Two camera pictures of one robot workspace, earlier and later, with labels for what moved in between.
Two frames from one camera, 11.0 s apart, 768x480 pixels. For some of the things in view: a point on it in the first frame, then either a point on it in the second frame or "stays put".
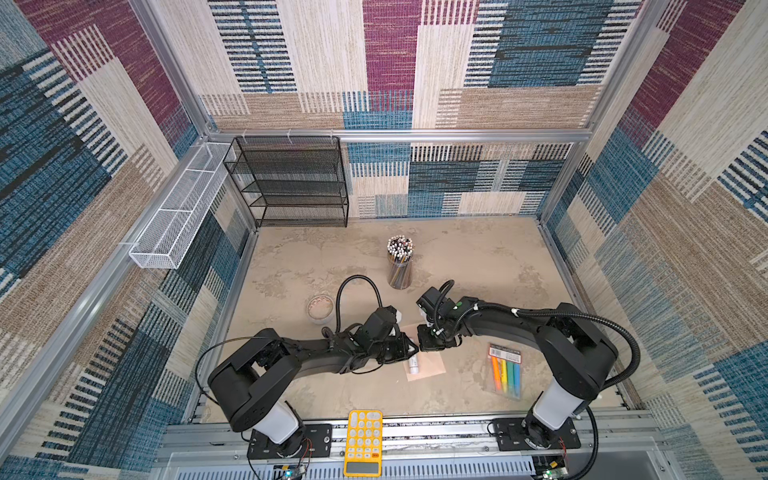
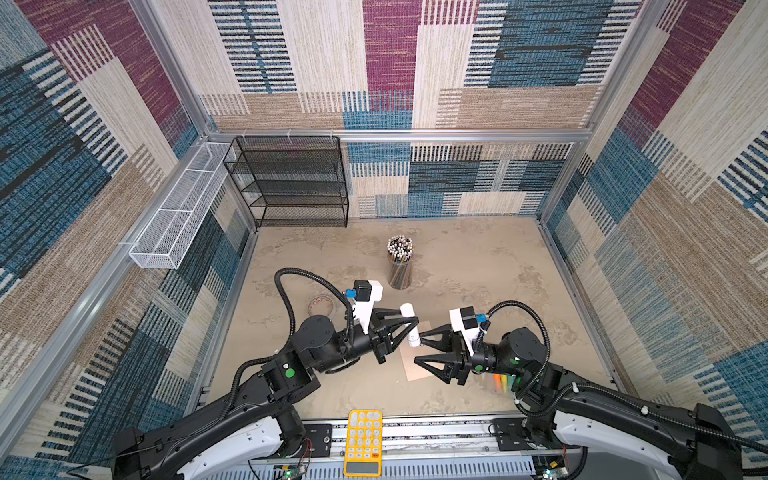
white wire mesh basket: x=167 y=237 stays put
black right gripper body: x=431 y=340 -> x=483 y=361
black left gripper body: x=393 y=349 -> x=375 y=344
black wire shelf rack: x=290 y=181 stays put
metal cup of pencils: x=399 y=251 stays put
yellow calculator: x=363 y=456 stays put
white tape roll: x=320 y=309 stays put
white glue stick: x=414 y=361 -> x=407 y=310
